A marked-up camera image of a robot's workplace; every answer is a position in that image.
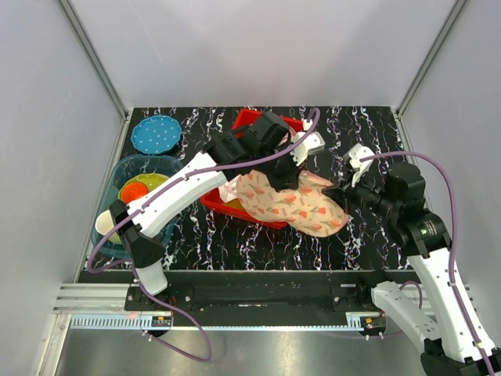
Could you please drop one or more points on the clear blue plastic tub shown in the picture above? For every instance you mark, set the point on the clear blue plastic tub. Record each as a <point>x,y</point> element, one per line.
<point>124,170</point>

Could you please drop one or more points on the red plastic bin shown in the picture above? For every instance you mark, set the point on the red plastic bin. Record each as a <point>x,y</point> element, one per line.
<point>212,200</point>

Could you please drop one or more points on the orange plastic cup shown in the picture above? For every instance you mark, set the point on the orange plastic cup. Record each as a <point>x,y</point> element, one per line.
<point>132,191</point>

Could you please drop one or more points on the green dotted plate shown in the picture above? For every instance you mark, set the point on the green dotted plate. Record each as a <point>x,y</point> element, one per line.
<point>151,180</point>

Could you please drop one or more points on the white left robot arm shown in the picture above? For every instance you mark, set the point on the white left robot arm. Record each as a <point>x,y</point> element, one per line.
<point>268,145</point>

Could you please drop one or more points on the blue dotted plate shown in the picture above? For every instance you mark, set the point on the blue dotted plate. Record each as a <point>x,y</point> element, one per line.
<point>156,135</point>

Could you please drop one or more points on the white and pink garments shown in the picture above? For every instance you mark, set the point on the white and pink garments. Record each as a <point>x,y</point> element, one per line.
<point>228,192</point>

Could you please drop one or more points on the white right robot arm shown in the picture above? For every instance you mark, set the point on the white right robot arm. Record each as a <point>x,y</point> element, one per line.
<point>452,341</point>

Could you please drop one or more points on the cream mug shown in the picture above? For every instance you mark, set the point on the cream mug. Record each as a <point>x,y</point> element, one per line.
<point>104,224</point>

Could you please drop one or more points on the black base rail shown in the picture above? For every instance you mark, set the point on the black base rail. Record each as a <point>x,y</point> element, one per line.
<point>331,290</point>

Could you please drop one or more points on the mustard yellow garment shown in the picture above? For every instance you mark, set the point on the mustard yellow garment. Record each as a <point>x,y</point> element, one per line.
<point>234,205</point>

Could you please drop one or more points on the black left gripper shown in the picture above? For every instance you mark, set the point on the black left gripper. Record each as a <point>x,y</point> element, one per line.
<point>290,179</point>

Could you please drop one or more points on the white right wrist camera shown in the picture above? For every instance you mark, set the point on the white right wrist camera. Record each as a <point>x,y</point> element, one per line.
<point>357,162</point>

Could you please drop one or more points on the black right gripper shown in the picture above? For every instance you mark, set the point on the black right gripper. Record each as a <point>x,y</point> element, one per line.
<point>342,196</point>

